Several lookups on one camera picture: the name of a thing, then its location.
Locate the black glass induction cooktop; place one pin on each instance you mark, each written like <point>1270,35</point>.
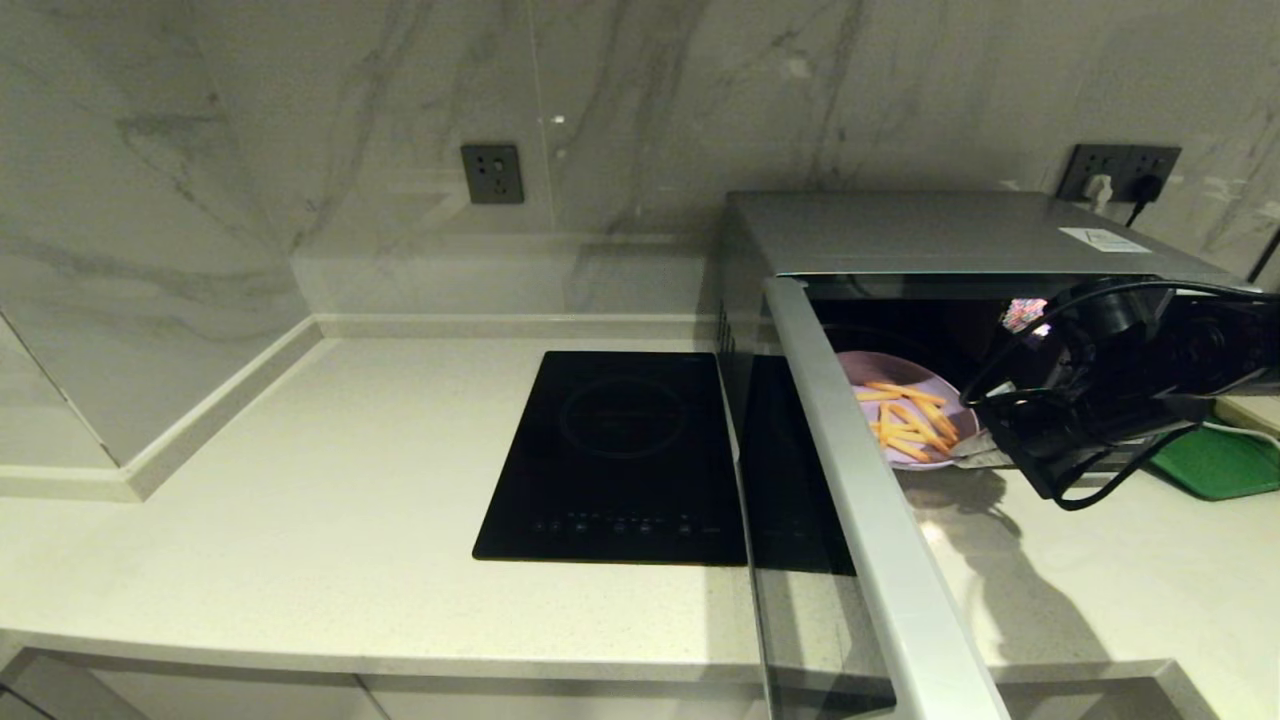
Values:
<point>610,450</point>

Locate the beige plastic power strip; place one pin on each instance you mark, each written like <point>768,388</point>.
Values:
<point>1250,410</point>

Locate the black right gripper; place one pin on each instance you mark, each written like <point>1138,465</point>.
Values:
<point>1080,425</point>

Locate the black power plug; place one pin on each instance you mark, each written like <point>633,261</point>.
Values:
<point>1145,188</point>

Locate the green plastic cutting board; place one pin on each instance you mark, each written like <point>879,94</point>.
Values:
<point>1220,465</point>

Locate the purple oval plate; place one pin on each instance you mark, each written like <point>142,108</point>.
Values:
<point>860,370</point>

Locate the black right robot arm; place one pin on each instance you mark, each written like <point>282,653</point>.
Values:
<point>1200,340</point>

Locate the grey single wall socket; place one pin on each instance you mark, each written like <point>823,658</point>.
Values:
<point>492,175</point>

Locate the white power plug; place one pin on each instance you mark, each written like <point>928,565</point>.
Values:
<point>1097,190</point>

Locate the grey double wall socket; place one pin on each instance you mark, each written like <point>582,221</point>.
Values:
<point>1120,160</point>

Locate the microwave door with dark glass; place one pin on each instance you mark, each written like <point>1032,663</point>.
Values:
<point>870,500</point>

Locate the silver microwave oven body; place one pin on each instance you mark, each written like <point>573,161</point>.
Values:
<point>900,235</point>

